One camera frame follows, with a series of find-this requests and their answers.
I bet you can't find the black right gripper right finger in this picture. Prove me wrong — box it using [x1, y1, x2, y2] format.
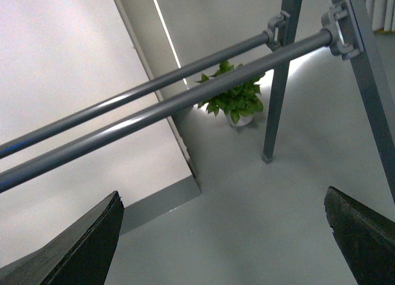
[324, 186, 394, 284]

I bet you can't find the green potted plant right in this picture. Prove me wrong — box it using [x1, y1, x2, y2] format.
[197, 73, 265, 127]

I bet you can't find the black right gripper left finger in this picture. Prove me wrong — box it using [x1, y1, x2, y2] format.
[1, 191, 124, 284]

